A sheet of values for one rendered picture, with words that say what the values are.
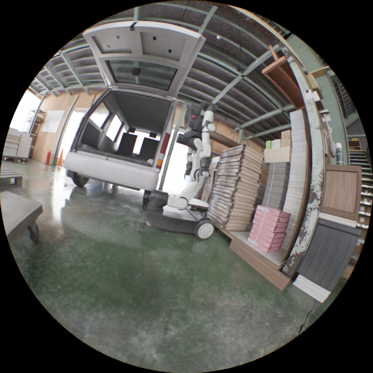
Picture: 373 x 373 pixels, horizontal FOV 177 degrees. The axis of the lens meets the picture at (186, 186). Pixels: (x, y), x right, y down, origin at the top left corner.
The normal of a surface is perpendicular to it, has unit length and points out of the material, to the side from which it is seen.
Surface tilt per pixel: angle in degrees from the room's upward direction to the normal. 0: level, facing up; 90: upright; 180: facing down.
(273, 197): 90
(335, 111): 90
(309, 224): 90
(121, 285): 0
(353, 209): 90
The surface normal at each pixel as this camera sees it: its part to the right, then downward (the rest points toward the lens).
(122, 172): 0.33, 0.06
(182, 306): 0.25, -0.97
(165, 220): -0.04, 0.02
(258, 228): -0.94, -0.23
